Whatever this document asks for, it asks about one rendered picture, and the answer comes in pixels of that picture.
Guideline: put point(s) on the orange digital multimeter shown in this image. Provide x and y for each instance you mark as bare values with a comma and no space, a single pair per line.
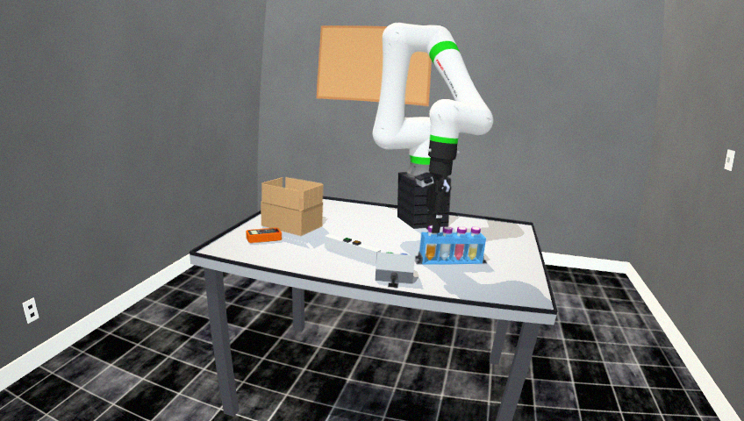
263,235

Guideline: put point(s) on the white button housing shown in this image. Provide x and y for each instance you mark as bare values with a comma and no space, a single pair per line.
393,265

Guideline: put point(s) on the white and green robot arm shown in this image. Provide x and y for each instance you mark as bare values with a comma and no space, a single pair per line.
469,114

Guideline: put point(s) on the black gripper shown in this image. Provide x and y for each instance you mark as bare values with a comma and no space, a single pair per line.
442,169

